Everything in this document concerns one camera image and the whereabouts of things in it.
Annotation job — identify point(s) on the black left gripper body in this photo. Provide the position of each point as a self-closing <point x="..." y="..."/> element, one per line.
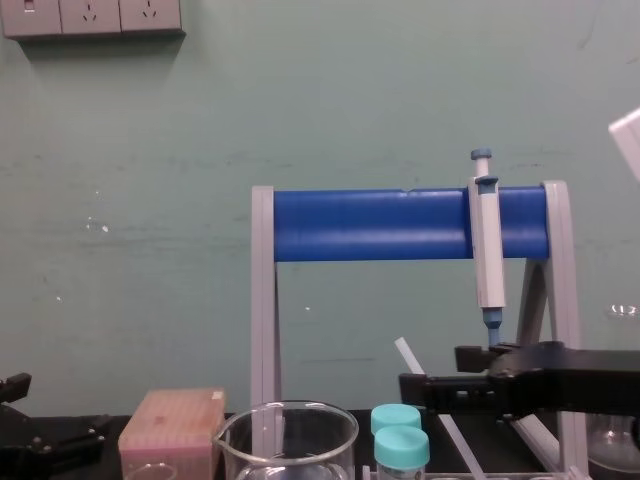
<point x="17" y="457"/>

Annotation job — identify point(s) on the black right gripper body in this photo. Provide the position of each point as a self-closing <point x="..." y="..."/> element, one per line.
<point x="590" y="380"/>

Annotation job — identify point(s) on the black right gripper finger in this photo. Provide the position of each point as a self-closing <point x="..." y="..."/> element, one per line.
<point x="475" y="359"/>
<point x="450" y="392"/>

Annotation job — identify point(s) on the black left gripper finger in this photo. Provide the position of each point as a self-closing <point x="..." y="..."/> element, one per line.
<point x="75" y="437"/>
<point x="15" y="387"/>

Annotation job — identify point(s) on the clear glass stirring rod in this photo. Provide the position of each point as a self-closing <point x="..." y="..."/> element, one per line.
<point x="407" y="356"/>

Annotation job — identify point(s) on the teal capped sample tube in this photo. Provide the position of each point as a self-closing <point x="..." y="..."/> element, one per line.
<point x="402" y="447"/>
<point x="395" y="416"/>

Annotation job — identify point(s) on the clear glass flask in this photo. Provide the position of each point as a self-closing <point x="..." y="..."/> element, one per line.
<point x="612" y="440"/>

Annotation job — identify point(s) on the clear plastic tube rack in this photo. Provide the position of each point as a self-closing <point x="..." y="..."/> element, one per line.
<point x="500" y="476"/>

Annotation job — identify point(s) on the pink pipette tip box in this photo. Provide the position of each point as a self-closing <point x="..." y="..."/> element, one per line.
<point x="175" y="420"/>

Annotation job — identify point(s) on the white and blue pipette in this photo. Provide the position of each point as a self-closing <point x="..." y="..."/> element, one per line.
<point x="487" y="250"/>

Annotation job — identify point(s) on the large clear glass beaker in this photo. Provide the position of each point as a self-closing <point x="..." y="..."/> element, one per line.
<point x="300" y="440"/>

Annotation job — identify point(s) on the grey and blue pipette stand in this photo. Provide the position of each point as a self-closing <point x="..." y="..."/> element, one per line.
<point x="370" y="225"/>

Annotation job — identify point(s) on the grey wall socket panel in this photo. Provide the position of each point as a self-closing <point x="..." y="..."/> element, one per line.
<point x="90" y="17"/>

